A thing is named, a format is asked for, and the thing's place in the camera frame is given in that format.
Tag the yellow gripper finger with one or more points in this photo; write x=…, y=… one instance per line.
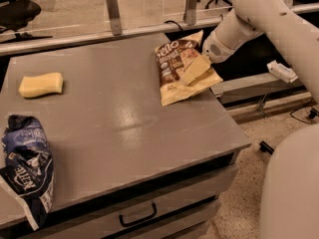
x=195, y=67

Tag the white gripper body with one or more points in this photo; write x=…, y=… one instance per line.
x=212, y=50

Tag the brown chip bag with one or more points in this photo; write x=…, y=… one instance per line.
x=171, y=59

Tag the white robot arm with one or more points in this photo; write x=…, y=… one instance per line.
x=289, y=207

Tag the yellow sponge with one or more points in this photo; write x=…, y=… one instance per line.
x=33, y=87

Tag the blue chip bag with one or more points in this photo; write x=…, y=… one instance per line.
x=28, y=174

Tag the grey side shelf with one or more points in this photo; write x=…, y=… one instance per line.
x=251, y=87

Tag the white small box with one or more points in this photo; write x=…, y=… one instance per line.
x=281, y=72

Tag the black floor bar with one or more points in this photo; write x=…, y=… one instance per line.
x=265, y=147

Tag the grey cabinet drawer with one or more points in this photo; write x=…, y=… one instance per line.
x=180, y=206

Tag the black office chair left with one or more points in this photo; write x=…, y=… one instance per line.
x=17, y=14

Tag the right metal glass bracket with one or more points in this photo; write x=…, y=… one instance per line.
x=189, y=16

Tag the metal glass bracket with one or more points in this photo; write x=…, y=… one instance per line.
x=114, y=17
x=189, y=16

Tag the left metal glass bracket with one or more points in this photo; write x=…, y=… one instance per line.
x=114, y=17

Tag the black drawer handle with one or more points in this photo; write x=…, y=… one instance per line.
x=138, y=214

